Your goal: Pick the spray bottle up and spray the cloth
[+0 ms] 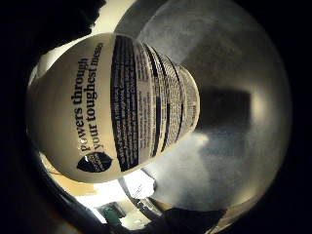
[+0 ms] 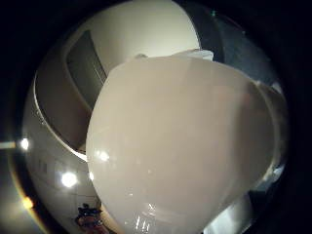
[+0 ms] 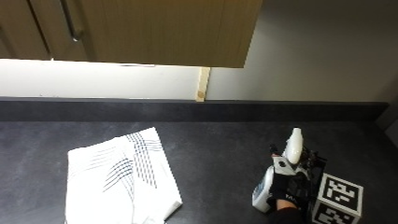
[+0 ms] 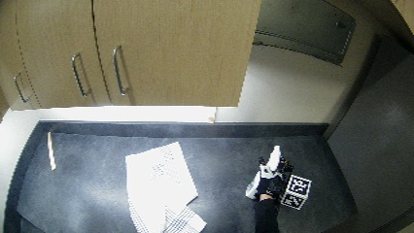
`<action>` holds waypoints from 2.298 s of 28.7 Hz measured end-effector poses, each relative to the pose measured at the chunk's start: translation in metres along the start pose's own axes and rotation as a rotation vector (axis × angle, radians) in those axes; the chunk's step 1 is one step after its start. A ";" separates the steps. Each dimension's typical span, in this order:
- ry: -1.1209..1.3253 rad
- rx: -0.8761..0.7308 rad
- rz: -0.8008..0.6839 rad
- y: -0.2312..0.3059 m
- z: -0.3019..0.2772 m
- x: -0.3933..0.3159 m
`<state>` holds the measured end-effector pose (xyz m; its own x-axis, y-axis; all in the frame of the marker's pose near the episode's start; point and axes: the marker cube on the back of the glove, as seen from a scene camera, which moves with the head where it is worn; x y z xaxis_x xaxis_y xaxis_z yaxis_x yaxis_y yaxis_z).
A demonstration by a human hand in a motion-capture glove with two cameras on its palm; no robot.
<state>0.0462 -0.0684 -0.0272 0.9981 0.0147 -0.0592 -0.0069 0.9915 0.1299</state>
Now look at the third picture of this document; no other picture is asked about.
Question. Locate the white cube of black markers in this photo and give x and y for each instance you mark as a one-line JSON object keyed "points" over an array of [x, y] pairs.
{"points": [[341, 194]]}

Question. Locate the white towel with blue stripes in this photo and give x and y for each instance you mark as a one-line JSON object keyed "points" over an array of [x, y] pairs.
{"points": [[120, 180]]}

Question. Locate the wooden wall cabinet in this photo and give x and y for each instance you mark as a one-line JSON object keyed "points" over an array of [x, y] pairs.
{"points": [[157, 31]]}

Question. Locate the light wooden strip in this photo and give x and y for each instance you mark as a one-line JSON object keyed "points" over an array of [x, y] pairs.
{"points": [[203, 84]]}

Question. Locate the white spray bottle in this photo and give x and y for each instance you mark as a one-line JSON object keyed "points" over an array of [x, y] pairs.
{"points": [[293, 146]]}

